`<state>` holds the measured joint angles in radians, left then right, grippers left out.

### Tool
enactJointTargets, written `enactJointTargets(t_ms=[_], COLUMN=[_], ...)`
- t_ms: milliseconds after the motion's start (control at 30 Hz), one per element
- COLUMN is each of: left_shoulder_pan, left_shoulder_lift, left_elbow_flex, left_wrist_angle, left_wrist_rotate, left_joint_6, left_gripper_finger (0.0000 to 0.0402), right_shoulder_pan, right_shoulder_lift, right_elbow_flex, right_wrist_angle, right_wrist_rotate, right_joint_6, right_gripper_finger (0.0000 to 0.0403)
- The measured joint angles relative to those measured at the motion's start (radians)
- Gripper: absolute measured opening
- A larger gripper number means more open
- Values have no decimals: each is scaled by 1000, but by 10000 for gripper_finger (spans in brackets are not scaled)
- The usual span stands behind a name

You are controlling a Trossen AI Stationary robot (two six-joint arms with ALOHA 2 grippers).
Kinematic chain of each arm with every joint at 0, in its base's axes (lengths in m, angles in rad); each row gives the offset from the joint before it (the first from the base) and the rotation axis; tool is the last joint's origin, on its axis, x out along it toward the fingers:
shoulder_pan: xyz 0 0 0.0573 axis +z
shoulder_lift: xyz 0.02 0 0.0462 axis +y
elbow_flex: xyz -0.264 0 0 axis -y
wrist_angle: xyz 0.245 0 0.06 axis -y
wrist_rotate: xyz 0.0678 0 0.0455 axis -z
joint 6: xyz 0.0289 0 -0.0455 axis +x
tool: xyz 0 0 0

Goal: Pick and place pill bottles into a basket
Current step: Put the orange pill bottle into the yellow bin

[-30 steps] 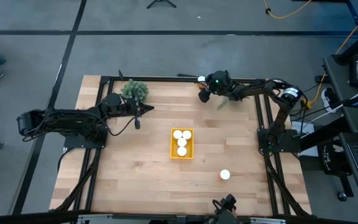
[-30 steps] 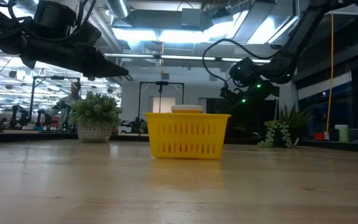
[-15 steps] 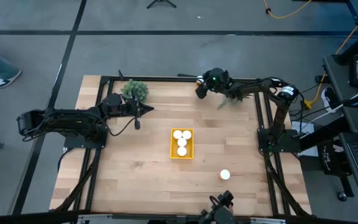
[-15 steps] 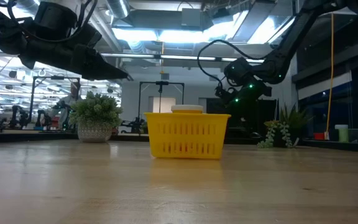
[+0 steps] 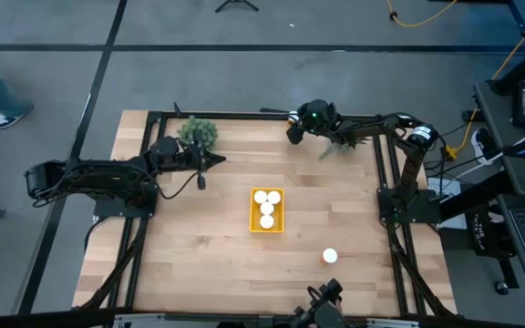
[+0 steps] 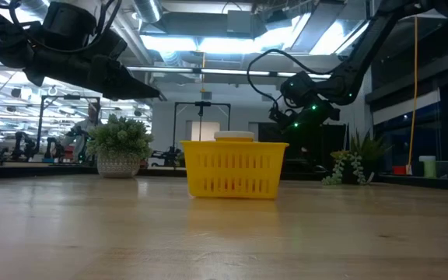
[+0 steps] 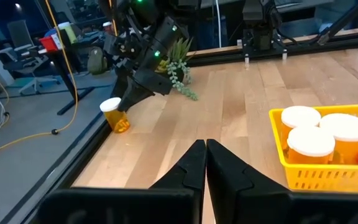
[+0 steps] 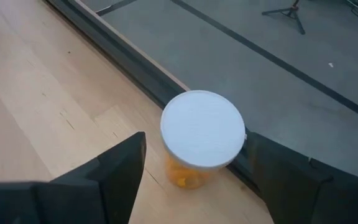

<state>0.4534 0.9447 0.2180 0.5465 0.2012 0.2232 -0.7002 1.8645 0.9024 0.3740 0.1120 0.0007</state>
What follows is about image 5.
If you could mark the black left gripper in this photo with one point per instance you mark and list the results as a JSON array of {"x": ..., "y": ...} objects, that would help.
[{"x": 192, "y": 158}]

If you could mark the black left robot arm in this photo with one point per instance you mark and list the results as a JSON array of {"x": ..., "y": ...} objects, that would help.
[{"x": 107, "y": 175}]

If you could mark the black slanted stand beam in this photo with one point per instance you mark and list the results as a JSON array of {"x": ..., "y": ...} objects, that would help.
[{"x": 522, "y": 68}]

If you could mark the black bag with white print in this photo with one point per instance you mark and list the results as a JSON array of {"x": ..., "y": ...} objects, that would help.
[{"x": 486, "y": 241}]

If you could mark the spiky trailing succulent plant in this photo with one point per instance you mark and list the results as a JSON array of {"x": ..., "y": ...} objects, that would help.
[{"x": 335, "y": 148}]

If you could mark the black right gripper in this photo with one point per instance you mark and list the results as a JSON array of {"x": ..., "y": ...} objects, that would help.
[{"x": 319, "y": 117}]

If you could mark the black tripod base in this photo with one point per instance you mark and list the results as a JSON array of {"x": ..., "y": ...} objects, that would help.
[{"x": 236, "y": 2}]

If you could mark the yellow plastic basket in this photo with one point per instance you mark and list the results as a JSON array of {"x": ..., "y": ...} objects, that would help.
[{"x": 254, "y": 218}]

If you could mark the white paper sheet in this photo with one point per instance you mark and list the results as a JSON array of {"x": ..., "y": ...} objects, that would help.
[{"x": 447, "y": 187}]

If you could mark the black aluminium table frame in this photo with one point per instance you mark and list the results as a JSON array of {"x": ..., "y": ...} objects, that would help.
[{"x": 244, "y": 115}]

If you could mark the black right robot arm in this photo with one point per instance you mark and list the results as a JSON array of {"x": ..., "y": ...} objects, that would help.
[{"x": 410, "y": 168}]

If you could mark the person's foot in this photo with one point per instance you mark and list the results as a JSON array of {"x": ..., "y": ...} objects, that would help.
[
  {"x": 9, "y": 119},
  {"x": 481, "y": 143}
]

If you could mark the black crossbar with silver brackets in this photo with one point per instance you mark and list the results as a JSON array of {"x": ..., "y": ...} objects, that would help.
[{"x": 226, "y": 319}]

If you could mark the white ball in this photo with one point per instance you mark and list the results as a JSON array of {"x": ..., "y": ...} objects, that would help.
[{"x": 330, "y": 256}]

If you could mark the bushy green potted plant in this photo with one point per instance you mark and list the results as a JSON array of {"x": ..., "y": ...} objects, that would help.
[{"x": 198, "y": 130}]

